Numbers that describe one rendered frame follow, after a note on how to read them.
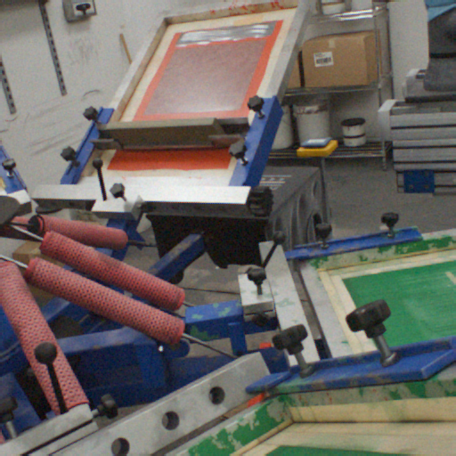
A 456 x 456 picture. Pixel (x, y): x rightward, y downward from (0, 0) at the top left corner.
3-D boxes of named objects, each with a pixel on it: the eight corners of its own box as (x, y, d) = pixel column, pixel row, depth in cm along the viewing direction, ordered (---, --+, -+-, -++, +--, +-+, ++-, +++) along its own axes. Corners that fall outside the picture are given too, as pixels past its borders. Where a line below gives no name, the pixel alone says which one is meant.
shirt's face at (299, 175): (213, 168, 242) (213, 167, 242) (318, 168, 222) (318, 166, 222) (146, 215, 204) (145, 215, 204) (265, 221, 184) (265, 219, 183)
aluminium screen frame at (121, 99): (164, 20, 221) (158, 11, 218) (317, -2, 194) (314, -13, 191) (72, 194, 183) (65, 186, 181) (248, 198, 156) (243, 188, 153)
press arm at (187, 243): (247, 200, 227) (244, 185, 225) (261, 200, 225) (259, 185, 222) (-1, 418, 129) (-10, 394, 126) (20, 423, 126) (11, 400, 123)
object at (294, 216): (306, 248, 236) (297, 168, 224) (328, 250, 232) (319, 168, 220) (257, 310, 199) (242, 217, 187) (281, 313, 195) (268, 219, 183)
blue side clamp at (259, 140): (267, 113, 173) (259, 95, 168) (283, 112, 171) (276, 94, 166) (236, 199, 159) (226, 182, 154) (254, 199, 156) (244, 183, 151)
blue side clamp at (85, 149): (110, 121, 199) (100, 106, 194) (123, 120, 197) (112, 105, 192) (72, 195, 185) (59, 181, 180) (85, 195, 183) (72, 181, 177)
